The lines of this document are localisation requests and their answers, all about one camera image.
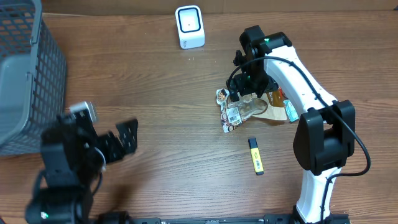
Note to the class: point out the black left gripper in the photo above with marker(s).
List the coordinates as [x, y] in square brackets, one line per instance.
[94, 137]

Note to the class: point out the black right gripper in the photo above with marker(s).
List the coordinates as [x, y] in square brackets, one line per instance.
[249, 90]

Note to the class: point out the red white snack bar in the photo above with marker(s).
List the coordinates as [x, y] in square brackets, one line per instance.
[281, 93]

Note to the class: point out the brown white snack pouch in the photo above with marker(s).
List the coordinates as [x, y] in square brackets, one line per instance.
[233, 114]

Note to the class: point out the teal white tissue pack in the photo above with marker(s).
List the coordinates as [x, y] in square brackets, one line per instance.
[290, 111]

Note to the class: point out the yellow glue stick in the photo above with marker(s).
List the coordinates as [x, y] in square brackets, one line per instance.
[256, 157]

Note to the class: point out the grey plastic mesh basket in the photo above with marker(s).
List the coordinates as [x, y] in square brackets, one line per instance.
[33, 77]

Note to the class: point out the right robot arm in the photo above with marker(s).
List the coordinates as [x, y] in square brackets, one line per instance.
[323, 140]

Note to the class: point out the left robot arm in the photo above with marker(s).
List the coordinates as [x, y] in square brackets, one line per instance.
[60, 197]

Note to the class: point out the white barcode scanner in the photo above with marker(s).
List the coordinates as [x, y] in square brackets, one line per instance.
[190, 27]

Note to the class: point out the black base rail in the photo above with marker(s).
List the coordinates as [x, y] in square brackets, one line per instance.
[217, 221]

